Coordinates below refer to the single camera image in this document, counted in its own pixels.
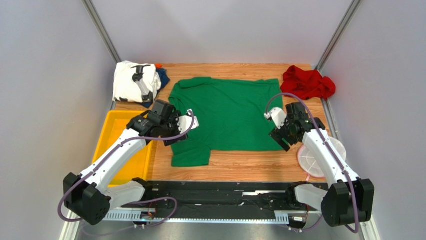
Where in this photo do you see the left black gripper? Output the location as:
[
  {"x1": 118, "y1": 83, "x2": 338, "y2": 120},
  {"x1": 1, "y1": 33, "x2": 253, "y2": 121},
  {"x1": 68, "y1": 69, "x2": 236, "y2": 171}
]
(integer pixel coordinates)
[{"x1": 160, "y1": 110, "x2": 189, "y2": 147}]

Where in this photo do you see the green t shirt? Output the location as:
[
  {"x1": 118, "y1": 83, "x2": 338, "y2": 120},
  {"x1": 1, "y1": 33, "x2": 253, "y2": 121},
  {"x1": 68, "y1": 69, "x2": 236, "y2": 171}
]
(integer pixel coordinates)
[{"x1": 168, "y1": 77, "x2": 282, "y2": 167}]

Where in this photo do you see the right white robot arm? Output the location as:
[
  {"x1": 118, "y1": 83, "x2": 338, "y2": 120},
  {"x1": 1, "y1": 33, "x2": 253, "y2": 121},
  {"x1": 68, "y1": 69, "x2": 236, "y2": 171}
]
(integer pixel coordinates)
[{"x1": 264, "y1": 102, "x2": 375, "y2": 227}]

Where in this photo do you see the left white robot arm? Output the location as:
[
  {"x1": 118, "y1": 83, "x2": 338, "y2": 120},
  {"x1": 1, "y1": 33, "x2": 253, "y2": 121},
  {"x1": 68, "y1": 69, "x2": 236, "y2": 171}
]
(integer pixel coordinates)
[{"x1": 57, "y1": 100, "x2": 198, "y2": 226}]

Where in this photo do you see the white pink round basket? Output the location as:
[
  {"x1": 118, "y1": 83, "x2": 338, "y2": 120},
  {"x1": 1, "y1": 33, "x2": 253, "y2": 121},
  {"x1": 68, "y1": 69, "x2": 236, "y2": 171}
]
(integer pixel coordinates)
[{"x1": 297, "y1": 137, "x2": 347, "y2": 178}]

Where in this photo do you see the blue t shirt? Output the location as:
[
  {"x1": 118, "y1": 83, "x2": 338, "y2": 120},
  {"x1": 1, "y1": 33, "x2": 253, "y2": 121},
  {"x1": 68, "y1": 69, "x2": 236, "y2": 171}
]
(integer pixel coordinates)
[{"x1": 144, "y1": 67, "x2": 171, "y2": 108}]

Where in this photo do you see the white printed t shirt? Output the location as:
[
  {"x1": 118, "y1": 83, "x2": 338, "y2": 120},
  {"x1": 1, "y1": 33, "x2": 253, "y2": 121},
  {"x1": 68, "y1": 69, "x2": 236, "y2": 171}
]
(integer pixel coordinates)
[{"x1": 112, "y1": 61, "x2": 163, "y2": 103}]

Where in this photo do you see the yellow plastic bin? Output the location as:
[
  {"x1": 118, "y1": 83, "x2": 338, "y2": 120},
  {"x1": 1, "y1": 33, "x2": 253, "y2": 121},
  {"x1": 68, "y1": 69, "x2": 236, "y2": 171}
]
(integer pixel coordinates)
[{"x1": 92, "y1": 110, "x2": 155, "y2": 187}]

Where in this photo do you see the red t shirt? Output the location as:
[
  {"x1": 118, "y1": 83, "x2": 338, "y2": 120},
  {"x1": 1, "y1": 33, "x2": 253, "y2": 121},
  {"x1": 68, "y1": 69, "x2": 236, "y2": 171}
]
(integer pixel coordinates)
[{"x1": 280, "y1": 65, "x2": 336, "y2": 100}]

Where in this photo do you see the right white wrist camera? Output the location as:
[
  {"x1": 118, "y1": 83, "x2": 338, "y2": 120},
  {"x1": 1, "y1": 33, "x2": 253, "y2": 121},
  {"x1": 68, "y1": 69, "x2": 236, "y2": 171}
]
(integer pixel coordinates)
[{"x1": 264, "y1": 107, "x2": 287, "y2": 129}]

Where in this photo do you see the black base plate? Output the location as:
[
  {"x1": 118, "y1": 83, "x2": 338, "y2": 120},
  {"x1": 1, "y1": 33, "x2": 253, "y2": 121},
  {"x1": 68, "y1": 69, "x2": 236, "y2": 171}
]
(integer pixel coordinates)
[{"x1": 141, "y1": 181, "x2": 321, "y2": 221}]

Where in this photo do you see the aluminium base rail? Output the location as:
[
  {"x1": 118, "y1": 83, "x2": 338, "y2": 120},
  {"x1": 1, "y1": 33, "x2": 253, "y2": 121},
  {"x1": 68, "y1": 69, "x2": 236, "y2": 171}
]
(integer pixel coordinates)
[{"x1": 59, "y1": 186, "x2": 380, "y2": 240}]

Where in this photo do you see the right aluminium frame post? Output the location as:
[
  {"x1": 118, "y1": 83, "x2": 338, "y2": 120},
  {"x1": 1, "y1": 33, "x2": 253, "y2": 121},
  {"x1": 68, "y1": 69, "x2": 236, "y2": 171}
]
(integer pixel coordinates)
[{"x1": 315, "y1": 0, "x2": 364, "y2": 72}]

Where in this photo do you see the aluminium frame post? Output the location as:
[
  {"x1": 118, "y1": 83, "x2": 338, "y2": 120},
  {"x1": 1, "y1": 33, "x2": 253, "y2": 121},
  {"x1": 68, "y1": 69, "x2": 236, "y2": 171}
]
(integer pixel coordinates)
[
  {"x1": 82, "y1": 0, "x2": 122, "y2": 63},
  {"x1": 315, "y1": 0, "x2": 364, "y2": 72}
]

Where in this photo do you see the left aluminium frame post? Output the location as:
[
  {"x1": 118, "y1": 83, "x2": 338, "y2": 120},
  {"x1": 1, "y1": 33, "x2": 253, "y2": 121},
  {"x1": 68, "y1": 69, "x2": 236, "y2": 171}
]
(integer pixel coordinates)
[{"x1": 82, "y1": 0, "x2": 122, "y2": 63}]

